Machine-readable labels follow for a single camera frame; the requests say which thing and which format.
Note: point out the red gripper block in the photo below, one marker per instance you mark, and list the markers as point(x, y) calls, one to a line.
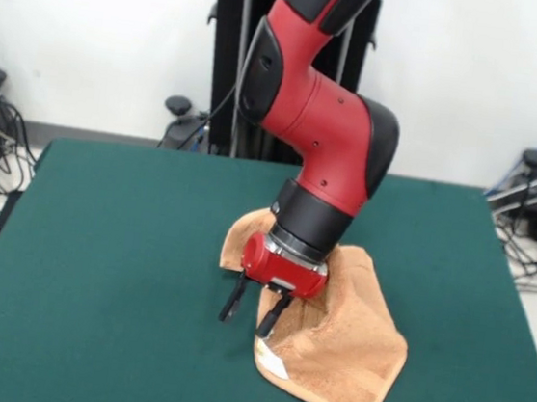
point(285, 271)

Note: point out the tan terry towel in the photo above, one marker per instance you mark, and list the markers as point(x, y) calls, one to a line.
point(352, 356)

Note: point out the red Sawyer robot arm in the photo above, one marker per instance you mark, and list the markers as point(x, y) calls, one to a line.
point(321, 124)

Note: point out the dark green table cloth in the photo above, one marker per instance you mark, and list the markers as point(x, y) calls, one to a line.
point(88, 336)

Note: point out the black pedestal leg with knob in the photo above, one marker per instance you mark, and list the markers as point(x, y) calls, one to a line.
point(178, 105)

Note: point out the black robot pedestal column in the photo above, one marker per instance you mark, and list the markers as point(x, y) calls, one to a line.
point(231, 61)

